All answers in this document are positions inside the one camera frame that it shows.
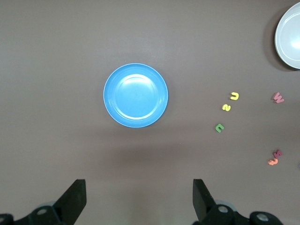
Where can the pink foam letter w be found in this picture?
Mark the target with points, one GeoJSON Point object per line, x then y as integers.
{"type": "Point", "coordinates": [279, 100]}

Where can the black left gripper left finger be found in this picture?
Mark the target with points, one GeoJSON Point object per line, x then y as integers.
{"type": "Point", "coordinates": [72, 199]}

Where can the orange foam letter t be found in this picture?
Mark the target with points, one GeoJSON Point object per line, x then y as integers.
{"type": "Point", "coordinates": [272, 162]}

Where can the blue round plate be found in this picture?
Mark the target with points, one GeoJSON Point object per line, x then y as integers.
{"type": "Point", "coordinates": [136, 95]}

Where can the green foam letter u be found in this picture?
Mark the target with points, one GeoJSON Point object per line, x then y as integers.
{"type": "Point", "coordinates": [218, 130]}

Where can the brown table cover mat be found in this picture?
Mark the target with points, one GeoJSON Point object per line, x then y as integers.
{"type": "Point", "coordinates": [70, 47]}

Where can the beige round plate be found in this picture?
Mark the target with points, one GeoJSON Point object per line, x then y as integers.
{"type": "Point", "coordinates": [290, 35]}

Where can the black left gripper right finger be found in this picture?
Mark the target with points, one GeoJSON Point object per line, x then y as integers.
{"type": "Point", "coordinates": [201, 201]}

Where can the maroon foam letter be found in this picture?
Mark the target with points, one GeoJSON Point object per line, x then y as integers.
{"type": "Point", "coordinates": [278, 153]}

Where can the yellow foam letter s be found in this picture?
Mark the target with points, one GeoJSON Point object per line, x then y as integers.
{"type": "Point", "coordinates": [226, 107]}

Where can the yellow foam letter u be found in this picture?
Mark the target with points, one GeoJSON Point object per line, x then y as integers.
{"type": "Point", "coordinates": [234, 98]}

